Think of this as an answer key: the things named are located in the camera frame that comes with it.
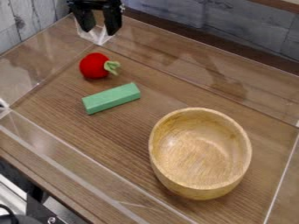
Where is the black metal bracket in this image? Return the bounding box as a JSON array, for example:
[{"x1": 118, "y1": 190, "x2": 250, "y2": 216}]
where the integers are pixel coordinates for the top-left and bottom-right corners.
[{"x1": 25, "y1": 195, "x2": 67, "y2": 224}]

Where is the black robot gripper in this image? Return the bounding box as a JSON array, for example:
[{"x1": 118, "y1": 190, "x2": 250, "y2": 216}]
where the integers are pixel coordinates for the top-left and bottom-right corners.
[{"x1": 67, "y1": 0, "x2": 126, "y2": 36}]

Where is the black cable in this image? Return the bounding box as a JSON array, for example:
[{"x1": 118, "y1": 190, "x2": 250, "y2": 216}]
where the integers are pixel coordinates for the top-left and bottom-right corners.
[{"x1": 0, "y1": 204, "x2": 21, "y2": 224}]

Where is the green rectangular block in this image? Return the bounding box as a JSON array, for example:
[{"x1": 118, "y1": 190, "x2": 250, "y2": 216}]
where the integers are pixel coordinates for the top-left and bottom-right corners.
[{"x1": 82, "y1": 83, "x2": 142, "y2": 115}]

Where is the clear acrylic tray enclosure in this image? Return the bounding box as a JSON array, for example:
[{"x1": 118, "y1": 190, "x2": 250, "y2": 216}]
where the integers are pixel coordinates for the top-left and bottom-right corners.
[{"x1": 0, "y1": 12, "x2": 299, "y2": 224}]

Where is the wooden bowl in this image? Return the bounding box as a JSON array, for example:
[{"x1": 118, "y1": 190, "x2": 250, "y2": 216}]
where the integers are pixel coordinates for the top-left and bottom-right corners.
[{"x1": 148, "y1": 108, "x2": 252, "y2": 200}]

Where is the red plush fruit green leaf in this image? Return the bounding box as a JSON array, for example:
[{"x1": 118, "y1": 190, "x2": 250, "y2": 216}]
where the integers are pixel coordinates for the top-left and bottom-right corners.
[{"x1": 79, "y1": 52, "x2": 120, "y2": 79}]

